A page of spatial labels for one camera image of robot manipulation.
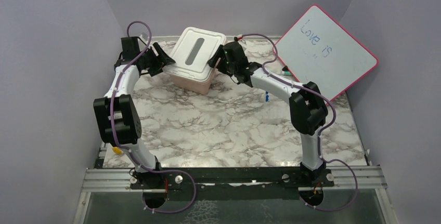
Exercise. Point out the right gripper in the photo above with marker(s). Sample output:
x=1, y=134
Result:
x=220, y=53

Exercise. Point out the green whiteboard marker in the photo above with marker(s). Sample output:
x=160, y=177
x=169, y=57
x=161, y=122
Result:
x=285, y=71

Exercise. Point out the small yellow object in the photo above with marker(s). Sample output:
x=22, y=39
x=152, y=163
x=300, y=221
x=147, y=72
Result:
x=117, y=151

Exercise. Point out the pink plastic bin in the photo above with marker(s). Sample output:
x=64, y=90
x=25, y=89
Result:
x=191, y=85

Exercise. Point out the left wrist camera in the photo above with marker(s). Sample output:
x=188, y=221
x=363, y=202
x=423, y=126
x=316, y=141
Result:
x=146, y=37

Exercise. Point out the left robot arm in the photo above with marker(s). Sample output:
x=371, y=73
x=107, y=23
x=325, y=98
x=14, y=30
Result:
x=116, y=115

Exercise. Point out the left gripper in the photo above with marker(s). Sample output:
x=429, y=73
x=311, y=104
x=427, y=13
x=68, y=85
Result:
x=163, y=59

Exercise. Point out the pink framed whiteboard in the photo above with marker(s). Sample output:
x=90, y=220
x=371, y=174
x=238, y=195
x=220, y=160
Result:
x=318, y=49

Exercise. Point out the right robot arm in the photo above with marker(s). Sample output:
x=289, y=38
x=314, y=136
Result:
x=307, y=109

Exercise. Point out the white plastic lid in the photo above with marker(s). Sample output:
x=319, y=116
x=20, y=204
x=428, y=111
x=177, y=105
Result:
x=194, y=48

